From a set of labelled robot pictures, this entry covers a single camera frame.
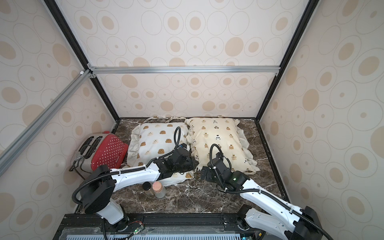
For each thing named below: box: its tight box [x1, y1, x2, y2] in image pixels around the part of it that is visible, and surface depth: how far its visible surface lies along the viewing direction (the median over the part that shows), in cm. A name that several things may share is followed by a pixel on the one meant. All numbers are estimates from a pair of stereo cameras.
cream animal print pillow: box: [185, 117, 260, 174], surface depth 94 cm
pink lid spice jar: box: [152, 181, 167, 199], surface depth 78 cm
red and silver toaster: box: [70, 131, 129, 173], surface depth 84 cm
